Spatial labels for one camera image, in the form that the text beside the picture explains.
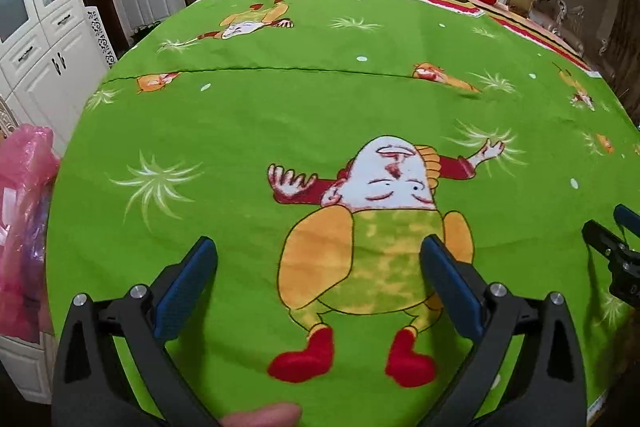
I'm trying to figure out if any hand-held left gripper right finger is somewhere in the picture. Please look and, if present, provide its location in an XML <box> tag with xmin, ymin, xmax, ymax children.
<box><xmin>420</xmin><ymin>234</ymin><xmax>587</xmax><ymax>427</ymax></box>

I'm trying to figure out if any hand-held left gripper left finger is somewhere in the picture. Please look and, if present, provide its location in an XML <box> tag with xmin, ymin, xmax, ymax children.
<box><xmin>51</xmin><ymin>236</ymin><xmax>221</xmax><ymax>427</ymax></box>

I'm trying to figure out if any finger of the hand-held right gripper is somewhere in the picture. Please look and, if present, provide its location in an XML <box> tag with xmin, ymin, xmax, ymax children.
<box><xmin>581</xmin><ymin>219</ymin><xmax>639</xmax><ymax>261</ymax></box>
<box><xmin>614</xmin><ymin>203</ymin><xmax>640</xmax><ymax>236</ymax></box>

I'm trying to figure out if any pink plastic bag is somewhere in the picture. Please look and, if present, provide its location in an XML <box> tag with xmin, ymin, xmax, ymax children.
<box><xmin>0</xmin><ymin>124</ymin><xmax>61</xmax><ymax>343</ymax></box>

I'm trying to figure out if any person's left hand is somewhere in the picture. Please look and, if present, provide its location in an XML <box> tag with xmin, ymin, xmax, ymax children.
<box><xmin>220</xmin><ymin>402</ymin><xmax>303</xmax><ymax>427</ymax></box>

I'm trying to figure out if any green printed tablecloth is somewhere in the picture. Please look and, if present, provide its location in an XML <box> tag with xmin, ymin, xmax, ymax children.
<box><xmin>45</xmin><ymin>0</ymin><xmax>640</xmax><ymax>427</ymax></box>

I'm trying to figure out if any ornate cream sofa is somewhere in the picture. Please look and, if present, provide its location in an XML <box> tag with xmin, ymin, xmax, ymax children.
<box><xmin>515</xmin><ymin>0</ymin><xmax>640</xmax><ymax>118</ymax></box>

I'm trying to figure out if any ornate cream padded chair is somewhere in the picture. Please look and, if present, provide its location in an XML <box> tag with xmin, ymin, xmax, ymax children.
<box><xmin>0</xmin><ymin>94</ymin><xmax>21</xmax><ymax>140</ymax></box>

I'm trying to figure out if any white blue printed panel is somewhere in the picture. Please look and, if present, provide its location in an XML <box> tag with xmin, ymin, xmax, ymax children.
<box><xmin>84</xmin><ymin>7</ymin><xmax>118</xmax><ymax>68</ymax></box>

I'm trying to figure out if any tall white glass-door cabinet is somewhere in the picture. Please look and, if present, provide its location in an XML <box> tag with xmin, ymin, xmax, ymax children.
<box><xmin>0</xmin><ymin>0</ymin><xmax>118</xmax><ymax>403</ymax></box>

